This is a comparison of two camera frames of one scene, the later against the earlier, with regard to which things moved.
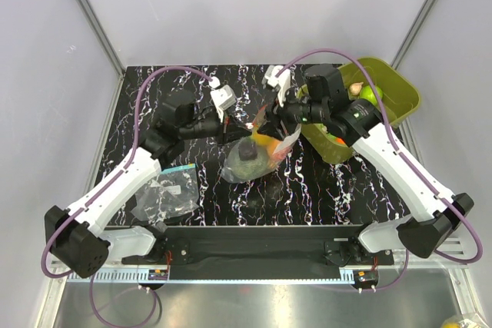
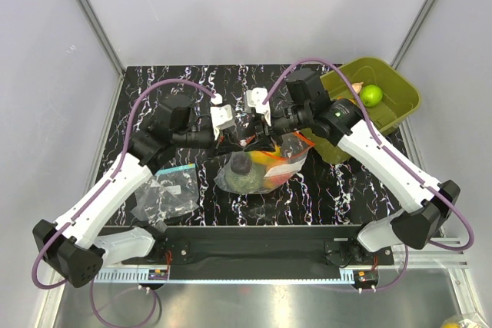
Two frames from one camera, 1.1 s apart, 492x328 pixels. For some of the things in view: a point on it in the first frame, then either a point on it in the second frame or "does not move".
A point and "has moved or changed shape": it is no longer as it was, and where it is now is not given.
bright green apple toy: x=367 y=92 does not move
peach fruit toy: x=279 y=155 -> x=276 y=181
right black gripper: x=274 y=114 -> x=260 y=132
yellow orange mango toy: x=268 y=142 has moved or changed shape
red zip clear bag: x=257 y=154 has moved or changed shape
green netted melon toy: x=241 y=168 -> x=252 y=182
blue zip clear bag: x=171 y=193 does not move
